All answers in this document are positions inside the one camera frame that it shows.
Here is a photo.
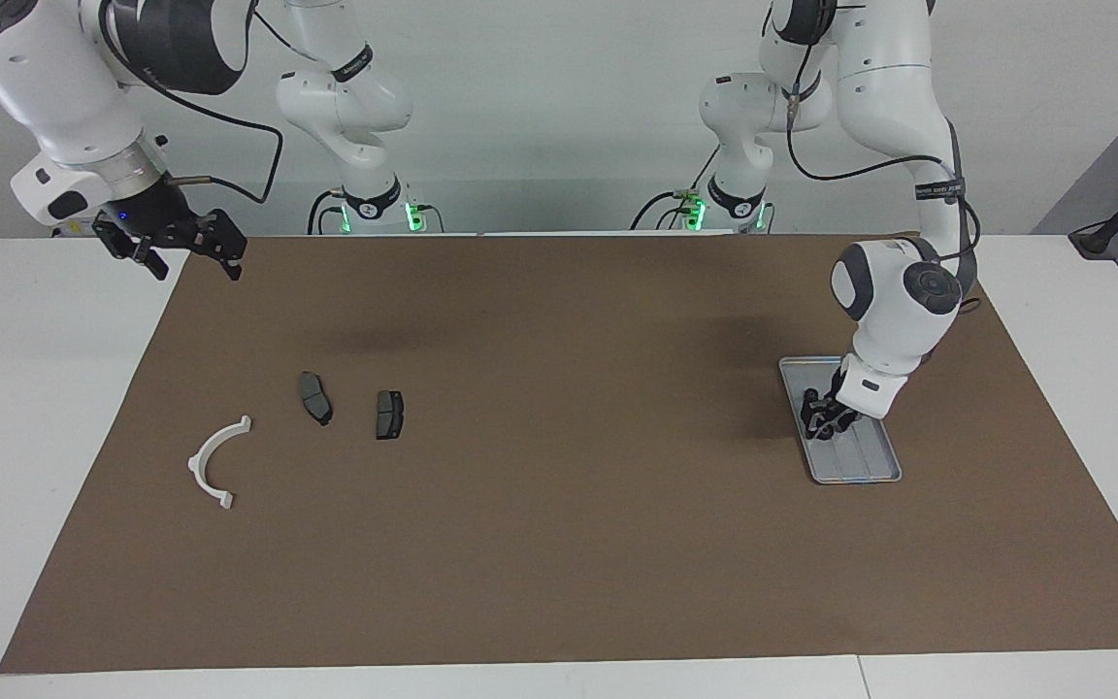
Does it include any silver metal tray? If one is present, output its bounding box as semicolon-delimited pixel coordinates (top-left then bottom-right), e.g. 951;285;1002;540
777;355;904;485

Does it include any white power strip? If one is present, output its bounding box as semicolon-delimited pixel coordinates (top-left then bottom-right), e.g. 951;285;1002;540
40;189;106;238

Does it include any curved dark brake pad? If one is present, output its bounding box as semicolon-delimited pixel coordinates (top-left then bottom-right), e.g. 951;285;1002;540
298;371;334;427

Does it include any rectangular dark brake pad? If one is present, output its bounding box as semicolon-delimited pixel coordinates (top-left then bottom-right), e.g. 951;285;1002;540
375;389;409;442

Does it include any brown table mat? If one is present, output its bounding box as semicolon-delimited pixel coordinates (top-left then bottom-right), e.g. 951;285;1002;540
0;233;1118;676

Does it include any black right base cable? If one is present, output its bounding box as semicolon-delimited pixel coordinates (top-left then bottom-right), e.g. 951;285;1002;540
308;189;348;235

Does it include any black base cable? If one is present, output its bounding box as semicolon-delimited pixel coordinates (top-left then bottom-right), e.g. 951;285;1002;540
630;146;721;231
308;189;348;235

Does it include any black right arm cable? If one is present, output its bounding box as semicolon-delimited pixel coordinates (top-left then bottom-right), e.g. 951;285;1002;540
98;0;284;205

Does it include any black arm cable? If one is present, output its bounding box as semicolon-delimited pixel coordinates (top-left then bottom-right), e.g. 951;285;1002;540
98;0;284;205
785;39;983;314

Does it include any white semicircular bracket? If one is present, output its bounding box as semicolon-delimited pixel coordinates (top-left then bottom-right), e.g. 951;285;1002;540
187;415;253;511

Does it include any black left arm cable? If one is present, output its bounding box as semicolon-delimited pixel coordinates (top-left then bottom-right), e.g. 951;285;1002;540
785;39;983;314

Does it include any black left base cable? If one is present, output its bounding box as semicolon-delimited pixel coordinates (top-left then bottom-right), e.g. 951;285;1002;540
630;146;721;231

